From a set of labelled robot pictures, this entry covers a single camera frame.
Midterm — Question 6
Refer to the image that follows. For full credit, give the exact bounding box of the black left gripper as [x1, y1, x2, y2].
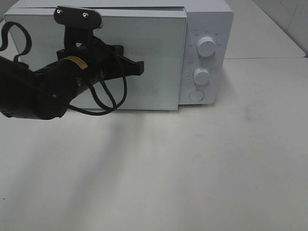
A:
[56, 36, 144, 83]

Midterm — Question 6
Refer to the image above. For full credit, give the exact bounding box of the round white door button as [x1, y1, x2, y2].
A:
[189, 90, 205, 102]

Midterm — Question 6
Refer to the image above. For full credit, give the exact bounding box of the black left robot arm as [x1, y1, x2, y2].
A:
[0, 38, 144, 120]

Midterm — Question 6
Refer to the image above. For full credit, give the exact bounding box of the white microwave oven body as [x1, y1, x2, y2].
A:
[4, 0, 234, 110]

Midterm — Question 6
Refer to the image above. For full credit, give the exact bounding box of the white lower microwave knob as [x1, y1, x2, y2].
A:
[192, 68, 210, 85]

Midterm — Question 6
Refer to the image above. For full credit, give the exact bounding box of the white microwave knob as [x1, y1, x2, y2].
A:
[192, 68, 210, 85]
[197, 35, 216, 57]

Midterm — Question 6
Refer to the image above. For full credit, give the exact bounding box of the white upper microwave knob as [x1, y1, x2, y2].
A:
[197, 35, 216, 57]

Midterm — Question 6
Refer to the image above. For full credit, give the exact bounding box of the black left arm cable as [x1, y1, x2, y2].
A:
[0, 21, 128, 117]

